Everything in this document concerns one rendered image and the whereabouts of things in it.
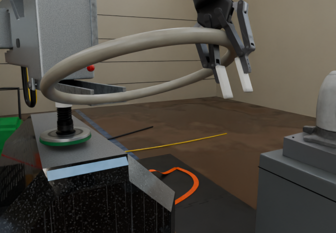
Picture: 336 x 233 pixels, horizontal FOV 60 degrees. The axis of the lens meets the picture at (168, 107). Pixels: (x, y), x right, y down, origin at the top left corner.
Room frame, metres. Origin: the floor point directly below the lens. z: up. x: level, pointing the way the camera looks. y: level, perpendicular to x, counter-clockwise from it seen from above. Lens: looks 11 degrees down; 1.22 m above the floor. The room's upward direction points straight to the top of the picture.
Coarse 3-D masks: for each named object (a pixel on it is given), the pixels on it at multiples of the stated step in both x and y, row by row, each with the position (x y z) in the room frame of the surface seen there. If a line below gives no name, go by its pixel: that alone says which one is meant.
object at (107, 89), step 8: (40, 80) 1.31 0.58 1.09; (80, 80) 1.25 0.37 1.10; (56, 88) 1.13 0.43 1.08; (64, 88) 1.05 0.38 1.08; (72, 88) 0.99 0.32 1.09; (80, 88) 0.93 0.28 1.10; (88, 88) 1.16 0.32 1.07; (96, 88) 1.10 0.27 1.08; (104, 88) 1.04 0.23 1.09; (112, 88) 0.99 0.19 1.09; (120, 88) 0.94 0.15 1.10; (88, 104) 0.88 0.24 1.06; (96, 104) 0.87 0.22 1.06
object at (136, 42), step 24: (96, 48) 0.51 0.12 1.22; (120, 48) 0.51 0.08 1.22; (144, 48) 0.52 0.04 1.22; (48, 72) 0.57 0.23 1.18; (72, 72) 0.54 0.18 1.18; (48, 96) 0.66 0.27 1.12; (72, 96) 0.79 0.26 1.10; (96, 96) 0.87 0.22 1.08; (120, 96) 0.92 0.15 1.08; (144, 96) 0.95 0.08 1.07
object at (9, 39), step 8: (0, 8) 1.64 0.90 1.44; (0, 16) 1.63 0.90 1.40; (8, 16) 1.66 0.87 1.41; (0, 24) 1.63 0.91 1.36; (8, 24) 1.66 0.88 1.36; (0, 32) 1.63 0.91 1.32; (8, 32) 1.65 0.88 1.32; (0, 40) 1.62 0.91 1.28; (8, 40) 1.65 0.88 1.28; (0, 48) 1.66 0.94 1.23; (8, 48) 1.67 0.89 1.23
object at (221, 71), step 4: (216, 68) 0.60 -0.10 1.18; (220, 68) 0.60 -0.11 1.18; (224, 68) 0.61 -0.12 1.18; (220, 72) 0.59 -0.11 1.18; (224, 72) 0.61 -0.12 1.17; (220, 76) 0.59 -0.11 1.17; (224, 76) 0.60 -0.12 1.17; (220, 80) 0.59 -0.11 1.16; (224, 80) 0.59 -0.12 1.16; (220, 84) 0.59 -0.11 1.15; (224, 84) 0.59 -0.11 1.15; (228, 84) 0.60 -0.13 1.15; (224, 88) 0.58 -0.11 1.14; (228, 88) 0.59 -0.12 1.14; (224, 92) 0.58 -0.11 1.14; (228, 92) 0.59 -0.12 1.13; (224, 96) 0.58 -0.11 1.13; (228, 96) 0.58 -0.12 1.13; (232, 96) 0.60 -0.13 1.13
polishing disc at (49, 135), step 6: (42, 132) 1.26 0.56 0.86; (48, 132) 1.26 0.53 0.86; (54, 132) 1.26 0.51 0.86; (78, 132) 1.26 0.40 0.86; (84, 132) 1.26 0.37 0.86; (42, 138) 1.18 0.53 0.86; (48, 138) 1.17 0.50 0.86; (54, 138) 1.17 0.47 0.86; (60, 138) 1.17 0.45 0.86; (66, 138) 1.17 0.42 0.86; (72, 138) 1.18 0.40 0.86; (78, 138) 1.19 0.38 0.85
